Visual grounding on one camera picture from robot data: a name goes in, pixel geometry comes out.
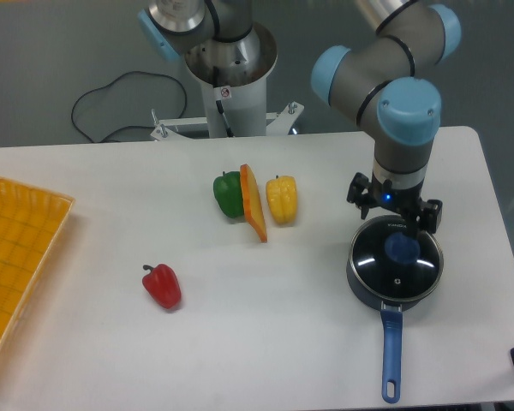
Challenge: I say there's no black floor cable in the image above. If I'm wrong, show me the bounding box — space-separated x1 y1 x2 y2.
70 70 188 144

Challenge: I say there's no green bell pepper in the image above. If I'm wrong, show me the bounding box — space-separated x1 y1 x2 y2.
212 171 244 218

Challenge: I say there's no glass lid blue knob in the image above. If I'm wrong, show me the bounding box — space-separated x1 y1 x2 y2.
346 216 444 310

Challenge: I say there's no yellow plastic basket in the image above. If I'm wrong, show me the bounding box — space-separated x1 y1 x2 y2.
0 176 75 352

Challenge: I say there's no yellow bell pepper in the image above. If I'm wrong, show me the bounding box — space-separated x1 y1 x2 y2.
266 176 298 225

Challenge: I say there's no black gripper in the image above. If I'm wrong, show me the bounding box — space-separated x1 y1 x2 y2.
346 172 443 234

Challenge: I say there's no dark pot blue handle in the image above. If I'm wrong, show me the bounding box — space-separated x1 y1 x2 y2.
346 251 444 404

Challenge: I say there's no red bell pepper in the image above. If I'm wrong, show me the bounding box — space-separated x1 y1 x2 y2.
142 264 182 310

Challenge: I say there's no orange pumpkin slice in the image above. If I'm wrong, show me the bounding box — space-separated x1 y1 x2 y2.
240 164 267 243

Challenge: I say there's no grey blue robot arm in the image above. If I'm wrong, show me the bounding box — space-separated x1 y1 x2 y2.
138 1 461 233

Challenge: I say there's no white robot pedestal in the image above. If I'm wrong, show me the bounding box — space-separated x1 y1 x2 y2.
151 22 304 140

